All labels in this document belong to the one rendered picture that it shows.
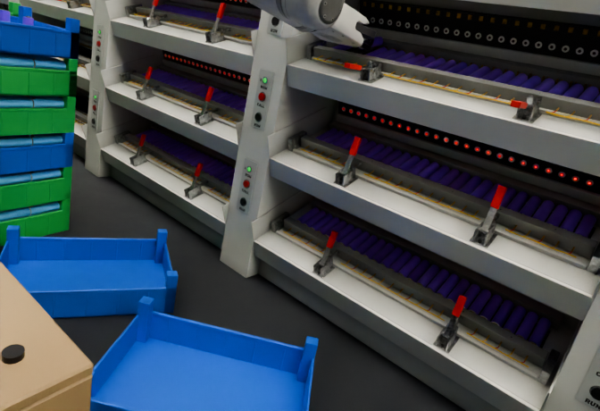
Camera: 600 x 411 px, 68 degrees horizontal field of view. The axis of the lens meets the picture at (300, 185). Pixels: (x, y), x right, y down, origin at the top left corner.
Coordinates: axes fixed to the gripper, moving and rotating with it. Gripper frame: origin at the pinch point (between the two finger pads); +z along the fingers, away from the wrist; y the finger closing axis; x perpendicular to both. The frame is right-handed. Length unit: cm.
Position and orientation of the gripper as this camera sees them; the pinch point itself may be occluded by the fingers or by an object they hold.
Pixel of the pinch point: (360, 38)
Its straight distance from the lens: 89.5
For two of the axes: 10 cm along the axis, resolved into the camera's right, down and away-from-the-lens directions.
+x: 3.1, -9.4, -1.6
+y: 7.4, 3.4, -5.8
